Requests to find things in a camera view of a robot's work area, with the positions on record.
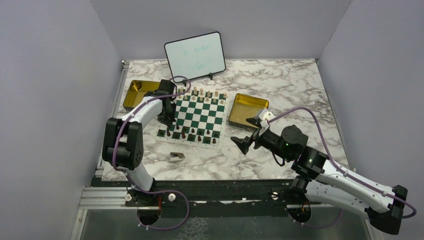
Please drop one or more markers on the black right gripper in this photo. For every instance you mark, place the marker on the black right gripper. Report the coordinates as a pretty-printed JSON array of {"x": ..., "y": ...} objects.
[{"x": 243, "y": 144}]

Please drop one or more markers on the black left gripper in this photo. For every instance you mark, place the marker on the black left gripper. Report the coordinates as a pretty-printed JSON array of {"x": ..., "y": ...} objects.
[{"x": 169, "y": 120}]

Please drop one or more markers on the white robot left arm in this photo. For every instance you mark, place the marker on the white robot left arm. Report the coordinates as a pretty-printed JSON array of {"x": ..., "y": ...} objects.
[{"x": 123, "y": 140}]

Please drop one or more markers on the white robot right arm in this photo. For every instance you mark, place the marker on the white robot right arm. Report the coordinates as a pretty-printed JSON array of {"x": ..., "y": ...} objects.
[{"x": 318, "y": 180}]

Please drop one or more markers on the light chess pieces row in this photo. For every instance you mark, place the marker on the light chess pieces row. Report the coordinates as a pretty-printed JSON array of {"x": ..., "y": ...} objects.
[{"x": 205, "y": 96}]

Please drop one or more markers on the green white chess board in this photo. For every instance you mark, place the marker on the green white chess board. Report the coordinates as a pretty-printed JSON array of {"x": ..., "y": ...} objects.
[{"x": 198, "y": 116}]

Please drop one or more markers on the right gold tin box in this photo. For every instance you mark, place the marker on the right gold tin box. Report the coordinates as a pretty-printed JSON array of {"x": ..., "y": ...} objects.
[{"x": 245, "y": 106}]

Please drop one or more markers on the gold tin box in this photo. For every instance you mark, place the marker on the gold tin box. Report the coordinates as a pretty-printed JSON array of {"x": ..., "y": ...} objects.
[
  {"x": 245, "y": 106},
  {"x": 134, "y": 95}
]

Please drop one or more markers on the left gold tin box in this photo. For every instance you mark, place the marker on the left gold tin box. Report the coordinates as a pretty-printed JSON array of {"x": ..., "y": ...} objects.
[{"x": 134, "y": 95}]

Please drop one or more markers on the beige plastic clip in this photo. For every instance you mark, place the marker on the beige plastic clip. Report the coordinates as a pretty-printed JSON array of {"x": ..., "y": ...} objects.
[{"x": 176, "y": 157}]

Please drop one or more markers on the small whiteboard on stand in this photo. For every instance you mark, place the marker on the small whiteboard on stand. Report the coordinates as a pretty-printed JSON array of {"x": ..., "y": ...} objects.
[{"x": 197, "y": 56}]

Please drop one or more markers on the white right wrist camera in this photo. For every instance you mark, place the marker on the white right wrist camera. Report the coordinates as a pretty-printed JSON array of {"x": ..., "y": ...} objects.
[{"x": 264, "y": 117}]

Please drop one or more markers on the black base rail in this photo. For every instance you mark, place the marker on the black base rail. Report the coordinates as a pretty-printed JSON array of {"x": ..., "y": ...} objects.
[{"x": 218, "y": 198}]

